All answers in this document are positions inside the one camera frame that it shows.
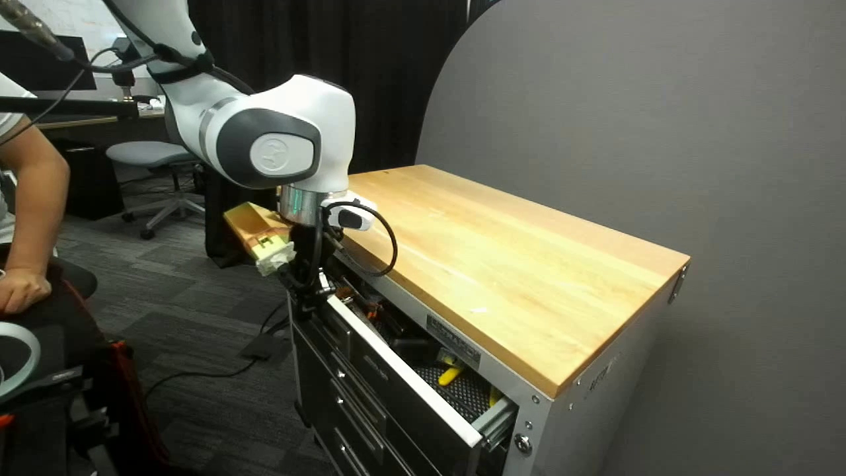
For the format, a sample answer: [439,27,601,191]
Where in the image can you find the white round hoop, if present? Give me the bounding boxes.
[0,322,41,397]

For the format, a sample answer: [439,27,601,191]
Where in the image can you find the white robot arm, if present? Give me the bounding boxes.
[102,0,356,228]

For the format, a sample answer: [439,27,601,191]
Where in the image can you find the black floor cable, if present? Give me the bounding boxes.
[139,307,292,400]

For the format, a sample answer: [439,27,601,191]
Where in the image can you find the black curtain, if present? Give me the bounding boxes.
[186,0,497,173]

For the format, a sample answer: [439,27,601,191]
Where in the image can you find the tan wrist mounted box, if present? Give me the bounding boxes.
[223,200,295,274]

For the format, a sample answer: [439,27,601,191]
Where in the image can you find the steel tool cabinet wooden top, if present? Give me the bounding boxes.
[287,161,691,476]

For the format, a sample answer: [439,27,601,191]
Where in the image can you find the steel tool drawer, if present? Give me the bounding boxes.
[301,274,514,458]

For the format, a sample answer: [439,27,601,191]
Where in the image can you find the person's hand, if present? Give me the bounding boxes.
[0,269,52,315]

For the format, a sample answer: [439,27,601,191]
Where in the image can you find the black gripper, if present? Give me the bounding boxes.
[280,228,333,303]

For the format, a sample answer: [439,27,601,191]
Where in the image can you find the grey office chair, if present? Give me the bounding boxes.
[104,139,205,241]

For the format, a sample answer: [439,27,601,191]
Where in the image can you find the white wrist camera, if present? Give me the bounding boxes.
[323,200,375,231]

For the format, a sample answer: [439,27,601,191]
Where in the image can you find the white t-shirt person torso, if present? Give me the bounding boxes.
[0,112,26,244]

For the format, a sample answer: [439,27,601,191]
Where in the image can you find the person's forearm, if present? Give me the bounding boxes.
[0,124,69,274]

